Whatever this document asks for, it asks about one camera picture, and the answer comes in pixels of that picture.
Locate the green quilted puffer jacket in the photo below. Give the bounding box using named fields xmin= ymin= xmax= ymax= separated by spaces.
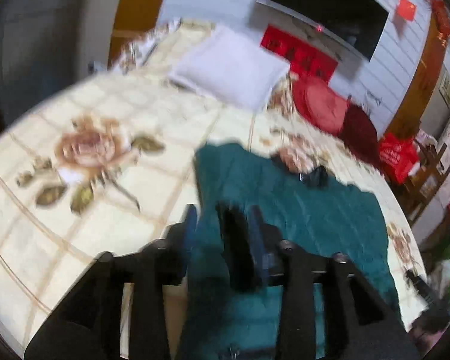
xmin=176 ymin=143 xmax=399 ymax=359

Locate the wooden chair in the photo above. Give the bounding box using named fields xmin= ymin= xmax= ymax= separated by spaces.
xmin=399 ymin=140 xmax=450 ymax=227

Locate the floral cream bed sheet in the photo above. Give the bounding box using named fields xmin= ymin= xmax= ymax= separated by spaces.
xmin=0 ymin=19 xmax=424 ymax=356

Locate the red shopping bag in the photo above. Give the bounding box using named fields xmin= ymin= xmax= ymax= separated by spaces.
xmin=378 ymin=133 xmax=419 ymax=185

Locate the dark red velvet cushion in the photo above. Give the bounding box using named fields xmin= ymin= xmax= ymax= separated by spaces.
xmin=338 ymin=104 xmax=380 ymax=167

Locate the red calligraphy banner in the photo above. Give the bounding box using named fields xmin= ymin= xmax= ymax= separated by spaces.
xmin=261 ymin=25 xmax=338 ymax=84

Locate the white square pillow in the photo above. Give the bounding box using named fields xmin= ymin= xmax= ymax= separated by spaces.
xmin=168 ymin=25 xmax=290 ymax=112

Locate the red hanging knot ornament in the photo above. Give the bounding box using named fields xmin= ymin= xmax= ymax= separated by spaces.
xmin=430 ymin=0 xmax=450 ymax=48

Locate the small red flag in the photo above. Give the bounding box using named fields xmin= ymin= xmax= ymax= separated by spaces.
xmin=396 ymin=0 xmax=417 ymax=21

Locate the black wall television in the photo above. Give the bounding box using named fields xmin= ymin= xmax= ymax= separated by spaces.
xmin=257 ymin=0 xmax=389 ymax=60

